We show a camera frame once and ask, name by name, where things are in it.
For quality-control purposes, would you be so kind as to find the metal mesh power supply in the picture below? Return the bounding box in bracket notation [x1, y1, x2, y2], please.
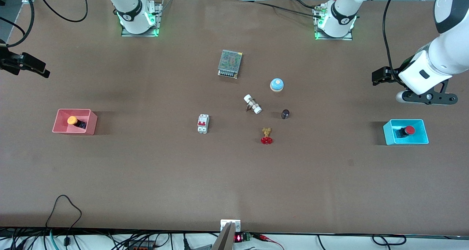
[218, 49, 243, 79]

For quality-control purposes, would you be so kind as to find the red push button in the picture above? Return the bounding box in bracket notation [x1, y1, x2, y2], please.
[394, 126, 416, 139]

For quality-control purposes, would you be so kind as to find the red clip lead wire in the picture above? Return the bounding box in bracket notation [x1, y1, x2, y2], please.
[252, 234, 285, 250]

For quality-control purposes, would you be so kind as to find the pink plastic bin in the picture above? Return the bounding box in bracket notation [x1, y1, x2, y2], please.
[52, 109, 98, 135]

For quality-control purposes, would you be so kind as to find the grey camera pole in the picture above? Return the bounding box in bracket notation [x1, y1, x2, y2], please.
[211, 222, 235, 250]

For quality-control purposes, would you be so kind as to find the thin black cable loop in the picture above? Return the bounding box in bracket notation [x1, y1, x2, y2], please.
[45, 195, 82, 247]

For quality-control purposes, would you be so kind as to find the black cable on table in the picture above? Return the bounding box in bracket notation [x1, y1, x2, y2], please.
[245, 0, 325, 17]

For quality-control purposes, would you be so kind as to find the white cylindrical fuse holder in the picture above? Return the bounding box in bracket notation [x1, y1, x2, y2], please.
[244, 94, 262, 115]

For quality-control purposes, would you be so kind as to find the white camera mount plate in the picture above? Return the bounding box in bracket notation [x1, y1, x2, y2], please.
[220, 219, 241, 232]

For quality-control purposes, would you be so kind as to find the black looping cable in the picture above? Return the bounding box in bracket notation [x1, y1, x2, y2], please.
[35, 0, 89, 23]

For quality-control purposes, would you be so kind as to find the cyan plastic bin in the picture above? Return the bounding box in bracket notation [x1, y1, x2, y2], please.
[383, 119, 429, 146]

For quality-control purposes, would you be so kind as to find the white red circuit breaker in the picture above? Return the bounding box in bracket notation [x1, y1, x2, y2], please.
[197, 114, 210, 134]

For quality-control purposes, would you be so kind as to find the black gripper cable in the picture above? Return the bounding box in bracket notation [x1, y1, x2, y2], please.
[0, 0, 36, 48]

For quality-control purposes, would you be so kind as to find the yellow push button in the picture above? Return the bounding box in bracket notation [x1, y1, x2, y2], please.
[67, 116, 87, 130]

